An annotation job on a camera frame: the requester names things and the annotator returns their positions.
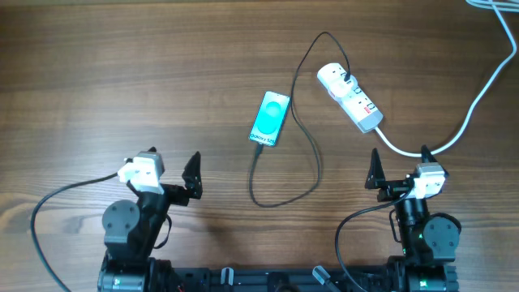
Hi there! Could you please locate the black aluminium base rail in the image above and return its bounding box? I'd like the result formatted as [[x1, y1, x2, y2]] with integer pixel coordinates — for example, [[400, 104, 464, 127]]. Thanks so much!
[[97, 264, 460, 292]]

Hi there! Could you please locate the white power strip cord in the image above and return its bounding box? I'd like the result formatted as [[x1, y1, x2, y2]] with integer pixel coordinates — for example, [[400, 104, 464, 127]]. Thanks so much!
[[375, 7, 518, 159]]

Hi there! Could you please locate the white charger adapter plug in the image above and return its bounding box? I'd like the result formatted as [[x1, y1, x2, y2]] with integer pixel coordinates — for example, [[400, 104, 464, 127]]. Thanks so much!
[[328, 75, 358, 100]]

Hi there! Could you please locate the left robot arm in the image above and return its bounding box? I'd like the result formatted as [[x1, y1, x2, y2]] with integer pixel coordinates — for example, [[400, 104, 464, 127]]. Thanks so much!
[[97, 147, 203, 292]]

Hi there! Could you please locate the black charging cable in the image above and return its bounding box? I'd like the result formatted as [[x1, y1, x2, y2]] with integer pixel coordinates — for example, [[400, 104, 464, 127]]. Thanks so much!
[[248, 31, 354, 208]]

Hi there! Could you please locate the white cables top corner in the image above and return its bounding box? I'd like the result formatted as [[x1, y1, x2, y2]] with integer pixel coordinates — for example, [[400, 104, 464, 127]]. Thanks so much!
[[465, 0, 519, 13]]

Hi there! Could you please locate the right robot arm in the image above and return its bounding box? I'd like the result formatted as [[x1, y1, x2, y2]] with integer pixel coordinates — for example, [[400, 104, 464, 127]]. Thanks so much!
[[365, 146, 461, 292]]

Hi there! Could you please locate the white power strip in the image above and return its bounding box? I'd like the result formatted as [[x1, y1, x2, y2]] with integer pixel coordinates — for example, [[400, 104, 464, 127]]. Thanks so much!
[[317, 62, 384, 133]]

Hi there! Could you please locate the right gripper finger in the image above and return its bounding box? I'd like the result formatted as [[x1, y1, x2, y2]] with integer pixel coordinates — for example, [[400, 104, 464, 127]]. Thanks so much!
[[419, 145, 448, 177], [364, 148, 385, 189]]

